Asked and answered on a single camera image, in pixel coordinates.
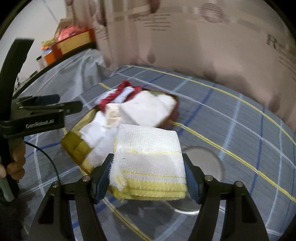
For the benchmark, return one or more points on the red satin cloth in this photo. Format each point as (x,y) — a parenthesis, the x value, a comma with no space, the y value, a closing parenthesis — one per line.
(124,92)

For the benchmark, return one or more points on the person's left hand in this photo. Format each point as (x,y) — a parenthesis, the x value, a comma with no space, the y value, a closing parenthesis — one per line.
(17,152)

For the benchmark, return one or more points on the beige leaf-print curtain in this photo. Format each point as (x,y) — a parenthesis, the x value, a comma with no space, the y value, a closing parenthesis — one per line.
(243,45)

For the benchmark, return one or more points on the cream satin cloth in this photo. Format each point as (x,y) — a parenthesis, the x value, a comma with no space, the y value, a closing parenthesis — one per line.
(112,114)

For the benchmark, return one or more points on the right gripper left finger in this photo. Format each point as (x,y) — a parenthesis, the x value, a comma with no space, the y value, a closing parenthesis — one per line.
(53,218)

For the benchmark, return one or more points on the yellow red carton box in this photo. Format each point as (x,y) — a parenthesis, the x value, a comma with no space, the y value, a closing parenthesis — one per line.
(59,49)

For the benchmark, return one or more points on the white cloth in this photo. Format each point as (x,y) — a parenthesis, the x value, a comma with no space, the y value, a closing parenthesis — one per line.
(94,132)

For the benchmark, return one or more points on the white foam block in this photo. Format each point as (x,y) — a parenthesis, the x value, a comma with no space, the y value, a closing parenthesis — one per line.
(147,108)

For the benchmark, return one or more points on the stainless steel bowl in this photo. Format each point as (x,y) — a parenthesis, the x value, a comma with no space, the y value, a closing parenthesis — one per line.
(210,164)

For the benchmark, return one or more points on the yellow-edged white towel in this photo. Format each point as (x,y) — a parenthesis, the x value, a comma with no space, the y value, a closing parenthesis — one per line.
(147,164)

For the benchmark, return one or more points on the clear plastic bag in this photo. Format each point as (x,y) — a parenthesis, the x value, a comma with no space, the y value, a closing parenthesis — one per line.
(101,144)

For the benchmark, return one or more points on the red plastic bag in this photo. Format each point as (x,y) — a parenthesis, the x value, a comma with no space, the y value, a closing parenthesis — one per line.
(68,32)

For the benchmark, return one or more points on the gold toffee tin box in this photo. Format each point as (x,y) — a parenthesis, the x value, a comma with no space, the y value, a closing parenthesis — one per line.
(78,150)

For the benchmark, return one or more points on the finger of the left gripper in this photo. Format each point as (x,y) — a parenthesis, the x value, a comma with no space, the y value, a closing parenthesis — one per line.
(67,108)
(37,100)

